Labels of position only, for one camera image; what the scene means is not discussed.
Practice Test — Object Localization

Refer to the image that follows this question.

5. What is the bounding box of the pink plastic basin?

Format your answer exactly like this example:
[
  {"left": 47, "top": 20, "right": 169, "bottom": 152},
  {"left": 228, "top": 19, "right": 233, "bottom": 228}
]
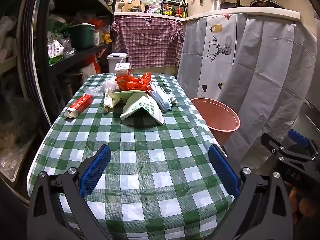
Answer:
[{"left": 190, "top": 97, "right": 241, "bottom": 147}]

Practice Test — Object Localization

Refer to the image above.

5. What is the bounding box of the white green snack bag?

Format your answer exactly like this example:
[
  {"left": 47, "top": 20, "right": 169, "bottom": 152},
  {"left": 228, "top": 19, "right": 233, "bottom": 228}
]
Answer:
[{"left": 47, "top": 40, "right": 65, "bottom": 58}]

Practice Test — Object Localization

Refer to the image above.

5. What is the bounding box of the white pedal bin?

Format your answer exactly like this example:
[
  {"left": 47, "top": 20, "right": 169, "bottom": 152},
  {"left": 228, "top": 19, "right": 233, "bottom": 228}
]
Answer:
[{"left": 107, "top": 52, "right": 129, "bottom": 74}]

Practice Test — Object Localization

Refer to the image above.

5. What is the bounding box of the orange white sack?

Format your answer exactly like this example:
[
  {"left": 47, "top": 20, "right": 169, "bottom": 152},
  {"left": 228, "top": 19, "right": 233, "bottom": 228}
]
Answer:
[{"left": 84, "top": 55, "right": 101, "bottom": 80}]

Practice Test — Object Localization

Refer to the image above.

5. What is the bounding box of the black spice rack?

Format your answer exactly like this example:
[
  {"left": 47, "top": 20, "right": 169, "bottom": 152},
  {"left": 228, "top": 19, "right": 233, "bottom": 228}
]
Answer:
[{"left": 161, "top": 0, "right": 188, "bottom": 18}]

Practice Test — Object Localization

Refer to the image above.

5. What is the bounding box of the crumpled beige paper wrapper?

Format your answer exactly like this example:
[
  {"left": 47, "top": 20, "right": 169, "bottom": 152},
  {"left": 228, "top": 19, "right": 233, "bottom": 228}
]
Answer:
[{"left": 103, "top": 87, "right": 120, "bottom": 113}]

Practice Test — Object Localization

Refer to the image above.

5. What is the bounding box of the green storage box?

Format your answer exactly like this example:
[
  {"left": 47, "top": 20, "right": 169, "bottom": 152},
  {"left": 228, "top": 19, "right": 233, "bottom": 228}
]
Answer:
[{"left": 69, "top": 23, "right": 95, "bottom": 50}]

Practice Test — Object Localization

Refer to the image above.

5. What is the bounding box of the blue face mask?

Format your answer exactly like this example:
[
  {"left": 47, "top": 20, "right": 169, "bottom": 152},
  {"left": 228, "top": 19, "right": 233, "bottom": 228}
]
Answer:
[{"left": 147, "top": 81, "right": 174, "bottom": 112}]

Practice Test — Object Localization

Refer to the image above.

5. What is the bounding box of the white red carton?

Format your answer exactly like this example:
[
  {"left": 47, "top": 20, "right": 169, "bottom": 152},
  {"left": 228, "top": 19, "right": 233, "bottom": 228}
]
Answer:
[{"left": 114, "top": 62, "right": 132, "bottom": 78}]

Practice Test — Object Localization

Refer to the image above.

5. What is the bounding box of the orange plastic bag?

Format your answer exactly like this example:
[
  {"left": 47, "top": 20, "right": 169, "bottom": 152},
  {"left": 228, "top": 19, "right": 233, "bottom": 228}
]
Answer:
[{"left": 115, "top": 72, "right": 152, "bottom": 92}]

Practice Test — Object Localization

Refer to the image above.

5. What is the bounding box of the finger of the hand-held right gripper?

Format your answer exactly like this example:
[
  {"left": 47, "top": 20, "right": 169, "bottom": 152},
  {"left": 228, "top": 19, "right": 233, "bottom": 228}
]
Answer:
[
  {"left": 261, "top": 133, "right": 288, "bottom": 161},
  {"left": 288, "top": 129, "right": 314, "bottom": 153}
]

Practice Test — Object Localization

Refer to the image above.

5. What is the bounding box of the white kitchen counter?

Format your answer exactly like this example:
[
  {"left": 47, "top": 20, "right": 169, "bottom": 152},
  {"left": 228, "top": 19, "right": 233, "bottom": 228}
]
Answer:
[{"left": 114, "top": 7, "right": 300, "bottom": 22}]

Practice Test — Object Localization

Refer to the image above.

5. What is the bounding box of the white nonwoven curtain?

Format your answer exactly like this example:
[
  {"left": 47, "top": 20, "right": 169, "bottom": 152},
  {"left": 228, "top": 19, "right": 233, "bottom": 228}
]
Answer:
[{"left": 217, "top": 14, "right": 318, "bottom": 173}]

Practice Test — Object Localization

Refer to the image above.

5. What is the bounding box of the pale green wrapper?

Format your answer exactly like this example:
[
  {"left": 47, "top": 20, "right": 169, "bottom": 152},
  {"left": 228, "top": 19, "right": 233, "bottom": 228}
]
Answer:
[{"left": 113, "top": 91, "right": 150, "bottom": 105}]

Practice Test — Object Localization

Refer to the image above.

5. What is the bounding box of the red plaid shirt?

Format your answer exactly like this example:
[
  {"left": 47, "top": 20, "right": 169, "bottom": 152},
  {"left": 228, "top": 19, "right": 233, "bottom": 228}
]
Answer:
[{"left": 111, "top": 16, "right": 185, "bottom": 68}]

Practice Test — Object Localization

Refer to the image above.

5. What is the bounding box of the grey deer print curtain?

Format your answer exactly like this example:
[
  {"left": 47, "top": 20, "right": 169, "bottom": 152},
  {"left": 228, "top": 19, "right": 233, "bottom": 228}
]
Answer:
[{"left": 177, "top": 14, "right": 247, "bottom": 110}]

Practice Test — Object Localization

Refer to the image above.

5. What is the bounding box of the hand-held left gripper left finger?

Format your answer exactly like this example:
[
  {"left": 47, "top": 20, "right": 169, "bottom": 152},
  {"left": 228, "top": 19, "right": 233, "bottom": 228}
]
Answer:
[{"left": 26, "top": 144, "right": 112, "bottom": 240}]

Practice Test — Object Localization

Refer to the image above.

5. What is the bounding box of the black shelf rack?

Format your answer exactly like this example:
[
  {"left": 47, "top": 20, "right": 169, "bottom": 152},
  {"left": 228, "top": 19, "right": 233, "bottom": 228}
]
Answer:
[{"left": 32, "top": 0, "right": 119, "bottom": 128}]

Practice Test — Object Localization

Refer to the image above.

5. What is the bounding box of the clear plastic bag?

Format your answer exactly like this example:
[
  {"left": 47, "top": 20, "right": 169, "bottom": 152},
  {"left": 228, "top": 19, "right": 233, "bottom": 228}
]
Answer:
[{"left": 84, "top": 79, "right": 118, "bottom": 97}]

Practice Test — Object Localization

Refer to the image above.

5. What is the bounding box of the person's right hand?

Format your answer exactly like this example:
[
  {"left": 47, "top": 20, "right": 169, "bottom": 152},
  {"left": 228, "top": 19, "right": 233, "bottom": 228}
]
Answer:
[{"left": 287, "top": 182, "right": 320, "bottom": 218}]

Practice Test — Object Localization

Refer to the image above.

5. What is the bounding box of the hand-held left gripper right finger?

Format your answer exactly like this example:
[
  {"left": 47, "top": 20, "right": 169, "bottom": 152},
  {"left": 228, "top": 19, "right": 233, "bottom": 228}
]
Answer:
[{"left": 208, "top": 144, "right": 294, "bottom": 240}]

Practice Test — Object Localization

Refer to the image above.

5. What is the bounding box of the chrome faucet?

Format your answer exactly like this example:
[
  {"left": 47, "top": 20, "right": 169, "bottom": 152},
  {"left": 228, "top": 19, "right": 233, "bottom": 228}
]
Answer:
[{"left": 129, "top": 0, "right": 142, "bottom": 12}]

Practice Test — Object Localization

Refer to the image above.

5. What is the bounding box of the long red carton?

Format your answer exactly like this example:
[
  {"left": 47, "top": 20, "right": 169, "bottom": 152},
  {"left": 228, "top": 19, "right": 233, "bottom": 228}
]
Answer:
[{"left": 64, "top": 94, "right": 93, "bottom": 119}]

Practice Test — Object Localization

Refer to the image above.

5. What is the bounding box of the green checked tablecloth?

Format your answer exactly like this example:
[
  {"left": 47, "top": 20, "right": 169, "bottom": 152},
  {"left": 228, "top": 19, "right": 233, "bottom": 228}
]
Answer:
[{"left": 26, "top": 73, "right": 237, "bottom": 240}]

